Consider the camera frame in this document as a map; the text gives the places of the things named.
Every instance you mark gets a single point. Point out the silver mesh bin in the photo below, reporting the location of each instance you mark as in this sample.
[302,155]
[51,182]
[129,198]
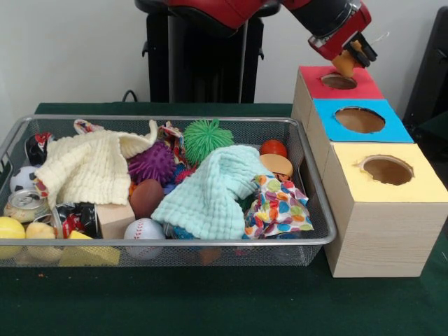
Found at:
[245,253]

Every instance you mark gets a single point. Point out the yellow ball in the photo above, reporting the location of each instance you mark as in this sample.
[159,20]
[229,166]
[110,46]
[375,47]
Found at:
[10,227]

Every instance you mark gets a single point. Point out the cream waffle cloth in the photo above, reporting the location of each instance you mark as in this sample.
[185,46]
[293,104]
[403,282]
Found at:
[87,168]

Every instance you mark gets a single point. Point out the wooden box with three holes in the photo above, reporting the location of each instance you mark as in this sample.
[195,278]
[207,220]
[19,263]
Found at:
[385,238]

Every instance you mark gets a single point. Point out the black upright panel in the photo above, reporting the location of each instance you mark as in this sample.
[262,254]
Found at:
[430,70]

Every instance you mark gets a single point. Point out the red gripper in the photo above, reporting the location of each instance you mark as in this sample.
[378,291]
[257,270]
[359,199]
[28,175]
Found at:
[339,42]

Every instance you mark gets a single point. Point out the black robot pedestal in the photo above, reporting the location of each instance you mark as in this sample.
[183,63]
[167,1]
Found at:
[196,70]

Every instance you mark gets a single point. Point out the white baseball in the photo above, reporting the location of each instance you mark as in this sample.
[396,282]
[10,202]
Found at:
[143,229]

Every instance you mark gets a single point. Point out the green puffer ball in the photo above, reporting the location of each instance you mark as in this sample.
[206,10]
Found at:
[206,138]

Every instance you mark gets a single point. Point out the dark green table cloth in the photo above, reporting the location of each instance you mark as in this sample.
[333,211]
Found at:
[434,133]
[210,301]

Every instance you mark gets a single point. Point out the mint green waffle cloth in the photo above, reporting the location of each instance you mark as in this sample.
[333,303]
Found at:
[203,199]

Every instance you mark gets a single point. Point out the purple spiky ball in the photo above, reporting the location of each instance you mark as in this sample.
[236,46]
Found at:
[154,162]

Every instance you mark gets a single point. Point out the crushed red black can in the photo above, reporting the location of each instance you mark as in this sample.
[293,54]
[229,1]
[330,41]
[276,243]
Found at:
[75,220]

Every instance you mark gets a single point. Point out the brown toy football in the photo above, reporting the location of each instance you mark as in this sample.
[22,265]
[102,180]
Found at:
[147,199]

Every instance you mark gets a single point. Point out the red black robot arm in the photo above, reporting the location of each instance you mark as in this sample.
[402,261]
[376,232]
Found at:
[210,14]

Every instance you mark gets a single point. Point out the small soccer ball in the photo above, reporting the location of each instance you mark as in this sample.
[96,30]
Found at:
[21,178]

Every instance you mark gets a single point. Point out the colourful dotted cloth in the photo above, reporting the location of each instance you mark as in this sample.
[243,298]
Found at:
[276,210]

